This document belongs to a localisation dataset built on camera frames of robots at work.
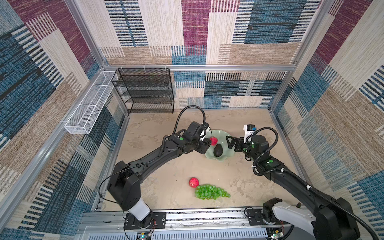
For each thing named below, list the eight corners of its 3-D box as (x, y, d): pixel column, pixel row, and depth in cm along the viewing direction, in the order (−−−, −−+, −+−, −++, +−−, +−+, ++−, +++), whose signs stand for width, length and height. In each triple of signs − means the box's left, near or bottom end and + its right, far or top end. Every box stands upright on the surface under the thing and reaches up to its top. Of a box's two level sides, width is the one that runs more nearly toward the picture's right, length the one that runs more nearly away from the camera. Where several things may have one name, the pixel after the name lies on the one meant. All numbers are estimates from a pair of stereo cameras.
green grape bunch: (195, 199, 81) (195, 197, 77) (195, 186, 85) (195, 184, 82) (229, 199, 81) (230, 197, 77) (227, 186, 85) (228, 184, 82)
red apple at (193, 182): (187, 184, 85) (187, 182, 82) (192, 178, 88) (192, 175, 85) (195, 190, 83) (195, 187, 80) (199, 183, 86) (199, 180, 83)
